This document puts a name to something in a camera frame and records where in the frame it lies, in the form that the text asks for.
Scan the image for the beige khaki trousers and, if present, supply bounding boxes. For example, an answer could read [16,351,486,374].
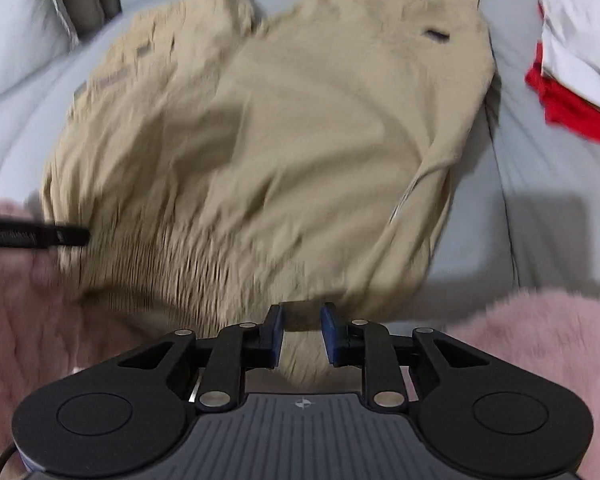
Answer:
[41,0,494,387]

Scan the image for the light grey sofa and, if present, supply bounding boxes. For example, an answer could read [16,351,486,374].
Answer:
[0,0,600,318]

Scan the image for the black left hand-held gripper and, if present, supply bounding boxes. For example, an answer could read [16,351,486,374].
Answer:
[0,217,91,250]

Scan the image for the folded red garment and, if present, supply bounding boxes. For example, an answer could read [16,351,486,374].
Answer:
[523,0,600,151]

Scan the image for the light grey throw pillow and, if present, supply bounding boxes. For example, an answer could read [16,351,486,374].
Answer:
[0,0,79,96]

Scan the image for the folded white shirt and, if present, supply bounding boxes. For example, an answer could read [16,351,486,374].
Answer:
[538,0,600,110]

